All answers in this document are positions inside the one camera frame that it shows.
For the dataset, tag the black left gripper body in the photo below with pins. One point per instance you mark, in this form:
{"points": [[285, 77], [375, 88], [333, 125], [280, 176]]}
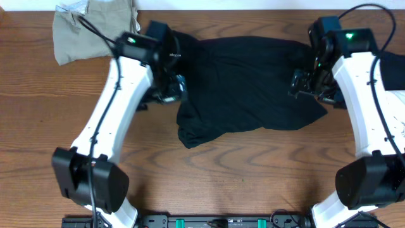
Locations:
{"points": [[171, 93]]}

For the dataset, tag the folded khaki pants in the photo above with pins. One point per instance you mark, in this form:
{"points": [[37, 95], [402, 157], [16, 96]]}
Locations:
{"points": [[72, 41]]}

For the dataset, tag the black garment with red trim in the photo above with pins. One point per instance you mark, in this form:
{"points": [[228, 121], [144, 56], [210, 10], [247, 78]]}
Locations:
{"points": [[392, 70]]}

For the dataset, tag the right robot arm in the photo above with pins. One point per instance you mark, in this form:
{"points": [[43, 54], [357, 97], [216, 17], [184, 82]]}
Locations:
{"points": [[346, 74]]}

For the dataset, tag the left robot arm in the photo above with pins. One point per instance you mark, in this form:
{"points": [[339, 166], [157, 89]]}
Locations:
{"points": [[141, 72]]}

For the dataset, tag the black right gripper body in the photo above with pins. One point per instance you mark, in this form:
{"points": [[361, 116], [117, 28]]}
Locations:
{"points": [[320, 83]]}

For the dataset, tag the black polo shirt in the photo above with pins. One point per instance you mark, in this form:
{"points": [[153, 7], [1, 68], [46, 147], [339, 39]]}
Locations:
{"points": [[238, 84]]}

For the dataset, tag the white printed t-shirt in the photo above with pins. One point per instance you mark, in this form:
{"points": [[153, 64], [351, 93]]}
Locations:
{"points": [[395, 104]]}

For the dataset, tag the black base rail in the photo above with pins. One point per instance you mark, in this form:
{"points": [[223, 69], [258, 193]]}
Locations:
{"points": [[163, 221]]}

